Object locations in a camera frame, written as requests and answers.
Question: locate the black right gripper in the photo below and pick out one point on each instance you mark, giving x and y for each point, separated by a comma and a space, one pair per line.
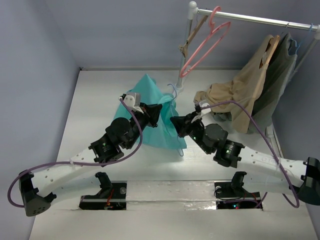
188, 125

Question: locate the blue hanger under grey shirt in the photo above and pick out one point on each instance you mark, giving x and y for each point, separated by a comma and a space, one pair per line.
298, 40

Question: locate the blue plastic hanger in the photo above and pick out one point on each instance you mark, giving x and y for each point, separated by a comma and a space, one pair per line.
173, 106

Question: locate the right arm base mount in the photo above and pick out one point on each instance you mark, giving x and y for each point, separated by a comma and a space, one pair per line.
230, 195

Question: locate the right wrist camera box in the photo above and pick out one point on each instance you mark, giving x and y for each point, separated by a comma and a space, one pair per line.
202, 108

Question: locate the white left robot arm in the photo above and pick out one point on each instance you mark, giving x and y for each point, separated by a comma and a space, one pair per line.
39, 186

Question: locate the grey t shirt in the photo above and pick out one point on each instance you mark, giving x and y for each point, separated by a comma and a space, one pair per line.
277, 77

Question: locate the beige t shirt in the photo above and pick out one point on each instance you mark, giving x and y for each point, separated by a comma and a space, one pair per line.
245, 88

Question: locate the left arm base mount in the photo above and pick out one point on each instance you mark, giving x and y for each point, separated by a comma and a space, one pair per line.
110, 197

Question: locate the teal t shirt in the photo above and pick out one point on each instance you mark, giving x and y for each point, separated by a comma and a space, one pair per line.
164, 135

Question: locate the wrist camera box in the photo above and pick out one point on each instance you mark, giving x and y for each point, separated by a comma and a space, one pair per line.
202, 108
132, 100

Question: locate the wooden clip hanger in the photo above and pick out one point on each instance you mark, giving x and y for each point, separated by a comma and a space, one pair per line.
184, 48

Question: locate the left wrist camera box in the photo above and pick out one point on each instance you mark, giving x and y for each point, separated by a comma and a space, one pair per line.
132, 100

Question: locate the pink plastic hanger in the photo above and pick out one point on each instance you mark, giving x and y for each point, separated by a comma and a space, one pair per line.
198, 56

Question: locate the metal clothes rack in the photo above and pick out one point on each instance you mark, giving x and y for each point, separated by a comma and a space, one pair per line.
241, 120

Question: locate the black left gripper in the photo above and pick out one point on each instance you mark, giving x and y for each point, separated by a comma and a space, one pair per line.
151, 112

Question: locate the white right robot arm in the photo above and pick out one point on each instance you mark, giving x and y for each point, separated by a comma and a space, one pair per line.
255, 171

